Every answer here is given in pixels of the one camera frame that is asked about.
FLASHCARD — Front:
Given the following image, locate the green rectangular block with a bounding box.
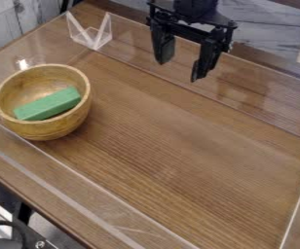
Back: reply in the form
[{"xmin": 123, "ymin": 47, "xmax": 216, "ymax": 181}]
[{"xmin": 13, "ymin": 87, "xmax": 80, "ymax": 121}]

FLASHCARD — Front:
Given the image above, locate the clear acrylic corner bracket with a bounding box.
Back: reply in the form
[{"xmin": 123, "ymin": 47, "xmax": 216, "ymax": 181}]
[{"xmin": 65, "ymin": 12, "xmax": 112, "ymax": 51}]

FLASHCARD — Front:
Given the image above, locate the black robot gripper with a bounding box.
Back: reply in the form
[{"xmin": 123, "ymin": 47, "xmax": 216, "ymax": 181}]
[{"xmin": 147, "ymin": 0, "xmax": 236, "ymax": 82}]

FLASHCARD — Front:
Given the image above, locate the clear acrylic table barrier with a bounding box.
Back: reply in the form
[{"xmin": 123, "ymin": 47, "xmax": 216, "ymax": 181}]
[{"xmin": 0, "ymin": 7, "xmax": 300, "ymax": 249}]

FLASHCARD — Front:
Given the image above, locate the black cable under table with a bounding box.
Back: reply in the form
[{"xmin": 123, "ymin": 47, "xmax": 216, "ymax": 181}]
[{"xmin": 0, "ymin": 220, "xmax": 28, "ymax": 249}]

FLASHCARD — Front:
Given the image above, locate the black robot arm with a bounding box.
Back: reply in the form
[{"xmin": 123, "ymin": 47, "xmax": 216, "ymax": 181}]
[{"xmin": 146, "ymin": 0, "xmax": 236, "ymax": 82}]

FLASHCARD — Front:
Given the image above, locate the metal bracket with bolt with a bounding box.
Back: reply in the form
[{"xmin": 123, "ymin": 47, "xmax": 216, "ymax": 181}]
[{"xmin": 25, "ymin": 228, "xmax": 59, "ymax": 249}]

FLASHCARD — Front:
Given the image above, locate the black table leg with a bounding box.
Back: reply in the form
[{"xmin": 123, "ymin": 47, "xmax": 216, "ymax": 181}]
[{"xmin": 16, "ymin": 202, "xmax": 32, "ymax": 225}]

